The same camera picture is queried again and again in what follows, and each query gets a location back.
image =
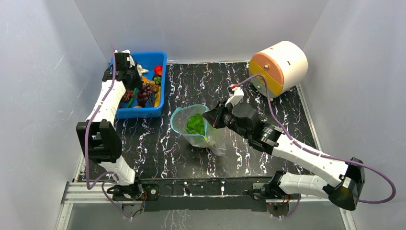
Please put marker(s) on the blue plastic bin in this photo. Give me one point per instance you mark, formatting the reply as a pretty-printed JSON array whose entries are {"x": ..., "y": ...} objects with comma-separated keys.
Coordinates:
[{"x": 148, "y": 60}]

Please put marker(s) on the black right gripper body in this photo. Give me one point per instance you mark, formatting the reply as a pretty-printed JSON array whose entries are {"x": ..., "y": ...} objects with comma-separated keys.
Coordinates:
[{"x": 220, "y": 115}]

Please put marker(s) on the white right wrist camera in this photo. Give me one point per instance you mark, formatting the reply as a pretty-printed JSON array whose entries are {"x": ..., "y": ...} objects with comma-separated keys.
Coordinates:
[{"x": 236, "y": 94}]

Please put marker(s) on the dark purple grape bunch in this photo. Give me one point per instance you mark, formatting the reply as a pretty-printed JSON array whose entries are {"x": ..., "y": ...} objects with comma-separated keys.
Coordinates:
[{"x": 141, "y": 97}]

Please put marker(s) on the white toy garlic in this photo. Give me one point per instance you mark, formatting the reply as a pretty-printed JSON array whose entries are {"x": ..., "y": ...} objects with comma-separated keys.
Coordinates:
[{"x": 141, "y": 71}]

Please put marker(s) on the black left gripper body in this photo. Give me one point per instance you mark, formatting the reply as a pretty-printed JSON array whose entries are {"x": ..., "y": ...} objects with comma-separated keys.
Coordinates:
[{"x": 136, "y": 79}]

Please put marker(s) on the cylindrical drawer box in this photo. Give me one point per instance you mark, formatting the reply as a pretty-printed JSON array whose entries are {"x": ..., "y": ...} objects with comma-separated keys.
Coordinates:
[{"x": 283, "y": 65}]

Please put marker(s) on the yellow toy banana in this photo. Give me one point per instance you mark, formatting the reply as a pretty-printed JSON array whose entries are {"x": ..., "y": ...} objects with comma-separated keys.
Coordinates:
[{"x": 157, "y": 99}]

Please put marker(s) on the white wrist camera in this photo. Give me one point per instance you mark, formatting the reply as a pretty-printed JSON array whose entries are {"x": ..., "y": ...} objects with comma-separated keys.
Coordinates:
[
  {"x": 236, "y": 94},
  {"x": 129, "y": 58}
]

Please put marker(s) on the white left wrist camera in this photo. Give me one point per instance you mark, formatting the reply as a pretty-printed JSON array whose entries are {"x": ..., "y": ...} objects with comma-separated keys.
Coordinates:
[{"x": 129, "y": 58}]

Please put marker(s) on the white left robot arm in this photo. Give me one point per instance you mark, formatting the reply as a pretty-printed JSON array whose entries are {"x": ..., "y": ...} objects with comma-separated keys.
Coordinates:
[{"x": 97, "y": 135}]

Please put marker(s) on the dark mangosteen with green top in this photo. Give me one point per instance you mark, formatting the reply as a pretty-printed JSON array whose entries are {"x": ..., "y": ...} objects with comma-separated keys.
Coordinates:
[{"x": 157, "y": 79}]

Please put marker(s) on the black base frame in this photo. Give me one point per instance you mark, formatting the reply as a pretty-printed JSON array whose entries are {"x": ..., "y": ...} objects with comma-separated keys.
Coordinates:
[{"x": 219, "y": 193}]

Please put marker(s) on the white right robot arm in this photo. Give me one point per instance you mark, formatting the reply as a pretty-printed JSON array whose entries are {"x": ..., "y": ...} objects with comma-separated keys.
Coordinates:
[{"x": 339, "y": 182}]

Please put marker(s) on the clear zip top bag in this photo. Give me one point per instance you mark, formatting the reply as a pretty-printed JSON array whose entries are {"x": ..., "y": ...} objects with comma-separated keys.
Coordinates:
[{"x": 213, "y": 138}]

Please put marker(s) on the green toy lettuce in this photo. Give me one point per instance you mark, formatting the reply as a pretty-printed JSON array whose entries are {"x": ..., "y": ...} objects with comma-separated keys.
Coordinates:
[{"x": 196, "y": 125}]

